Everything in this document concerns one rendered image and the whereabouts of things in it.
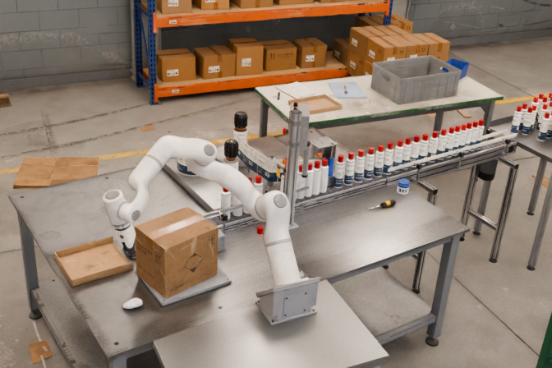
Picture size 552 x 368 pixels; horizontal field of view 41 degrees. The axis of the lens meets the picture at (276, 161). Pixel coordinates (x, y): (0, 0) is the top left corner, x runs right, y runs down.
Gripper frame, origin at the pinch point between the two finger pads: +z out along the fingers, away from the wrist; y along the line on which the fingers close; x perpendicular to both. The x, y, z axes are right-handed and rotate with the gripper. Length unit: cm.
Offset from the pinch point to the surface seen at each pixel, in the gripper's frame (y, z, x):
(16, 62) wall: 423, 116, 240
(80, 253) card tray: 29, 26, 39
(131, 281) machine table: 9.7, 28.3, 9.3
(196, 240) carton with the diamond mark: 12.1, 7.6, -26.2
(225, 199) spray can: 63, 26, -31
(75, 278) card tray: 9.0, 23.1, 34.5
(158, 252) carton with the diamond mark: 3.1, 5.1, -10.8
